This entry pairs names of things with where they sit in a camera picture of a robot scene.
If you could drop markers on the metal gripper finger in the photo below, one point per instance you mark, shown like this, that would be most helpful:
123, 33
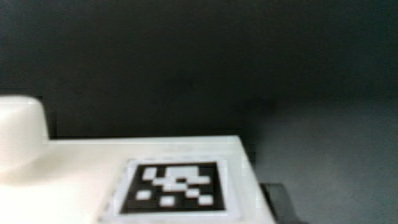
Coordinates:
279, 203

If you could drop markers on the white drawer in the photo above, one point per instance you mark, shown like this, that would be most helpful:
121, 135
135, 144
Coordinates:
121, 181

